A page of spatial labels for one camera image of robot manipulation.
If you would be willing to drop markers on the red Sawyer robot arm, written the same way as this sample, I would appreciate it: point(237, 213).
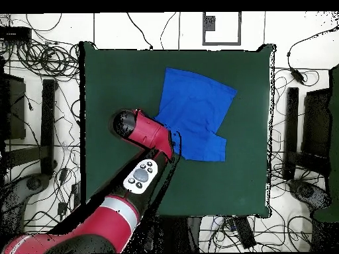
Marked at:
point(148, 132)

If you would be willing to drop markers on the long black stand bar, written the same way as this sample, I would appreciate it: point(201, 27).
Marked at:
point(47, 127)
point(291, 132)

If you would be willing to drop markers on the black cabinet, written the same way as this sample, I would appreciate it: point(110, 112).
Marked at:
point(16, 111)
point(316, 124)

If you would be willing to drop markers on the small black adapter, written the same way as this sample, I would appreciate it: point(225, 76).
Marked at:
point(62, 209)

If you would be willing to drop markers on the black power adapter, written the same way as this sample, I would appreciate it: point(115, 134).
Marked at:
point(296, 75)

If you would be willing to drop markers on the black power strip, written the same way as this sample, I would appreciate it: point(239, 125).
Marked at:
point(76, 193)
point(245, 232)

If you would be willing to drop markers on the dark green table cloth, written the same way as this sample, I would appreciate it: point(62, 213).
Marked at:
point(225, 185)

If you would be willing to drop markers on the grey square floor frame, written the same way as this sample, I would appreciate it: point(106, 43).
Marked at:
point(209, 23)

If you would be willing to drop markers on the black electronics box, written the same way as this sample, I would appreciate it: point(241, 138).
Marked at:
point(14, 33)

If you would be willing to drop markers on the grey stand foot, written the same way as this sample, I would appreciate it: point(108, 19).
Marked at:
point(16, 195)
point(307, 191)

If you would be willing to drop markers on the blue shirt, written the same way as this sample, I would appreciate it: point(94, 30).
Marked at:
point(196, 111)

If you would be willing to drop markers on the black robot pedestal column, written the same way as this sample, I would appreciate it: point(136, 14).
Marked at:
point(182, 232)

